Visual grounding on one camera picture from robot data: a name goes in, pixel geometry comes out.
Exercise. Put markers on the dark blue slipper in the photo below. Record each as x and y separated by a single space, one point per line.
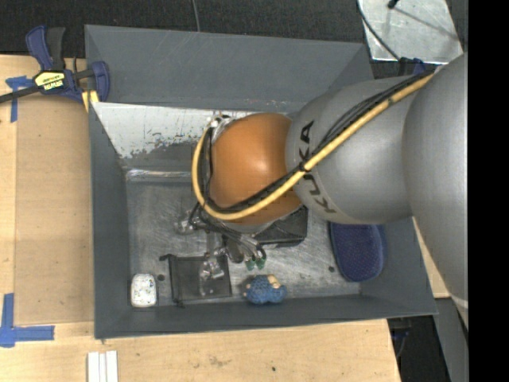
358 253

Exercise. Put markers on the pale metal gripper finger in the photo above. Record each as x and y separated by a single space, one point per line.
212 270
185 224

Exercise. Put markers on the white speckled block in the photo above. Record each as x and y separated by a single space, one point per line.
143 291

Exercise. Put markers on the grey metal bin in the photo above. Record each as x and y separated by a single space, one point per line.
159 74

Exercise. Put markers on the black mesh pouch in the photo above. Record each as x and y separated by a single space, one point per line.
183 281

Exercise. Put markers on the blue knitted toy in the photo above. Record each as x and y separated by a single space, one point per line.
262 291

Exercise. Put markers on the pale wood flat board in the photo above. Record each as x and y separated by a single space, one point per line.
51 213

